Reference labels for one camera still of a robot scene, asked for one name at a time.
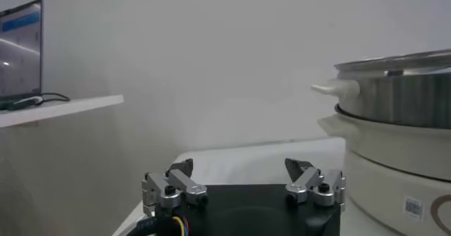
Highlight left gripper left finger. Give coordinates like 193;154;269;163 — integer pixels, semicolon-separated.
142;158;209;217

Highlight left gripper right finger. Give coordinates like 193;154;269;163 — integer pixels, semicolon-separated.
284;158;347;207

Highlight stainless steel steamer basket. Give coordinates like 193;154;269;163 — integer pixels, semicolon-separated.
311;49;451;130

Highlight white electric cooker pot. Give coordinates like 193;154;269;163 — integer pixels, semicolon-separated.
316;105;451;236

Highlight small white folding table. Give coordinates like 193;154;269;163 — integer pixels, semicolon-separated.
0;94;125;129

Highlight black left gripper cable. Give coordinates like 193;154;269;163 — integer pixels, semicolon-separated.
125;216;159;236

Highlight black looped cable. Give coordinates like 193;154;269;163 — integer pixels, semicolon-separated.
39;92;70;105

